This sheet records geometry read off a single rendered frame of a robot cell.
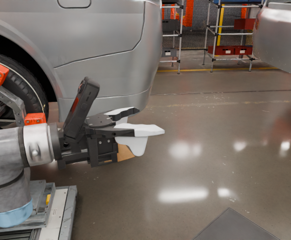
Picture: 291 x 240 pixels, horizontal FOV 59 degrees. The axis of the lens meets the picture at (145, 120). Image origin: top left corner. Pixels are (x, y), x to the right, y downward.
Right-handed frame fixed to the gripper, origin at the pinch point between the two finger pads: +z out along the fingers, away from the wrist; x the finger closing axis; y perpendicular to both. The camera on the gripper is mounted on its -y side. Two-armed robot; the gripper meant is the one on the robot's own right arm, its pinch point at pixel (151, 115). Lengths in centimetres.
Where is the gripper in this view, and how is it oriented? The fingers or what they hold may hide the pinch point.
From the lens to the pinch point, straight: 54.3
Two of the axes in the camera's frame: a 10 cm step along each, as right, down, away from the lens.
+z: 9.4, -1.5, 3.0
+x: 3.4, 2.9, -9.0
